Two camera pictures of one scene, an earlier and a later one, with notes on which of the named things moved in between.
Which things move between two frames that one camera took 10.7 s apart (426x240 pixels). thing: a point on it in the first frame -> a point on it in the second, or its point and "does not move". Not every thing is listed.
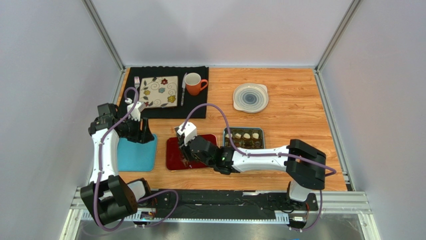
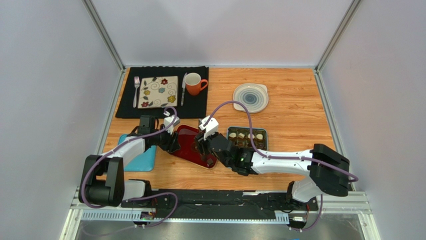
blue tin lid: [133, 156] does not move
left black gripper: [144, 135] -> [172, 144]
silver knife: [183, 88] does not move
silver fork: [137, 81] does not move
